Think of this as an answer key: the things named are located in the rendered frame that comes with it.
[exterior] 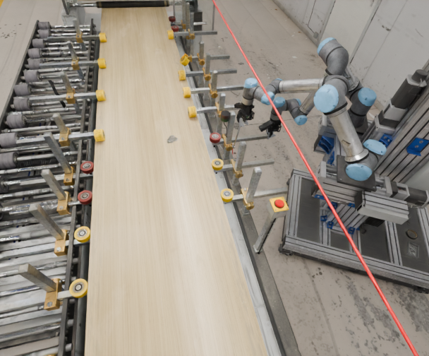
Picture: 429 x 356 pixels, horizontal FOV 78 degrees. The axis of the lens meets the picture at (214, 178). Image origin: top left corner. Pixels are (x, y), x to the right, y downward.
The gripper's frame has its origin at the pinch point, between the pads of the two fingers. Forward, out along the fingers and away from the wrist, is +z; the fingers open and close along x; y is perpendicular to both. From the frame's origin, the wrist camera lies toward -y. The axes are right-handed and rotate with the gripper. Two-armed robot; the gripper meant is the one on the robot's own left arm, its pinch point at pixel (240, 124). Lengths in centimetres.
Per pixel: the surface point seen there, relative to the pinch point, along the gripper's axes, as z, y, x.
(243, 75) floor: 101, -174, 154
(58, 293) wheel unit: 16, 41, -136
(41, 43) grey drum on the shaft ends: 18, -212, -91
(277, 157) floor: 101, -19, 86
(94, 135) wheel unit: 4, -42, -89
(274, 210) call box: -21, 72, -38
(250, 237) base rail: 31, 62, -33
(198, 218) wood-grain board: 11, 43, -60
